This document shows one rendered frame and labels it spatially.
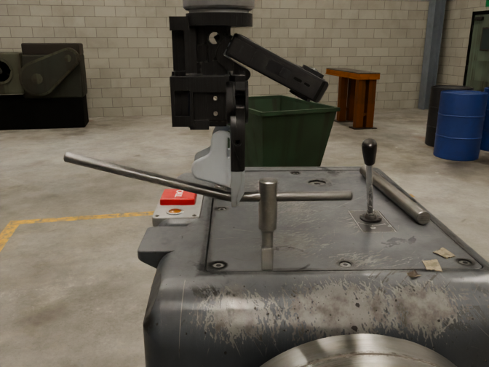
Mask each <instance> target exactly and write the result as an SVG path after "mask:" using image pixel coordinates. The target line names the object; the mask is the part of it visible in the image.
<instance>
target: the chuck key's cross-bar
mask: <svg viewBox="0 0 489 367"><path fill-rule="evenodd" d="M63 160H64V161H65V162H68V163H71V164H75V165H81V166H84V167H89V168H92V169H96V170H102V171H105V172H108V173H113V174H117V175H122V176H125V177H129V178H134V179H138V180H141V181H146V182H149V183H153V184H159V185H162V186H167V187H170V188H174V189H179V190H183V191H186V192H191V193H195V194H200V195H204V196H207V197H212V198H215V199H219V200H225V201H229V202H231V192H230V191H226V190H222V189H216V188H213V187H210V186H205V185H201V184H198V183H193V182H190V181H184V180H181V179H177V178H172V177H169V176H165V175H160V174H157V173H152V172H148V171H145V170H139V169H136V168H133V167H127V166H124V165H119V164H116V163H112V162H107V161H103V160H100V159H95V158H91V157H86V156H83V155H80V154H74V153H71V152H68V151H67V152H66V153H65V154H64V157H63ZM352 197H353V194H352V192H351V191H294V192H277V197H276V200H277V202H283V201H351V200H352ZM260 200H261V196H260V193H259V192H244V194H243V196H242V198H241V200H240V202H260Z"/></svg>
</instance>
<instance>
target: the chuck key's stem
mask: <svg viewBox="0 0 489 367"><path fill-rule="evenodd" d="M259 193H260V196H261V200H260V202H259V204H258V228H259V229H260V230H261V231H262V245H261V269H262V270H273V255H274V249H273V231H274V230H275V229H276V228H277V200H276V197H277V179H275V178H269V177H267V178H261V179H260V180H259Z"/></svg>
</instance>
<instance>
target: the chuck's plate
mask: <svg viewBox="0 0 489 367"><path fill-rule="evenodd" d="M352 355H391V356H397V357H403V358H410V359H414V360H418V361H421V362H424V363H428V364H430V365H433V366H436V367H457V366H455V365H454V364H453V363H452V362H450V361H449V360H448V359H447V358H445V357H443V356H442V355H441V354H439V353H437V352H435V351H434V350H431V349H429V348H427V347H424V346H422V345H420V344H417V343H415V342H411V341H408V340H405V339H399V338H394V337H391V336H384V335H378V334H350V335H341V336H331V337H326V338H323V339H318V340H314V341H311V342H307V343H305V344H301V345H299V346H297V347H294V348H292V349H289V350H287V351H285V352H283V353H281V354H279V355H277V356H276V357H274V358H272V359H271V360H269V361H267V362H265V363H264V364H263V365H262V366H260V367H305V366H308V365H311V364H313V363H318V362H320V361H323V360H329V359H333V358H340V357H346V356H352Z"/></svg>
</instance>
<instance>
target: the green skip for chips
mask: <svg viewBox="0 0 489 367"><path fill-rule="evenodd" d="M340 110H341V108H339V107H336V106H330V105H326V104H322V103H315V102H312V101H310V102H307V101H305V100H301V99H298V98H293V97H289V96H285V95H267V96H251V97H249V116H248V123H245V167H320V165H321V163H322V158H323V156H324V153H325V149H326V146H327V142H328V139H329V136H330V132H331V129H332V126H333V122H334V119H335V115H336V112H337V111H340Z"/></svg>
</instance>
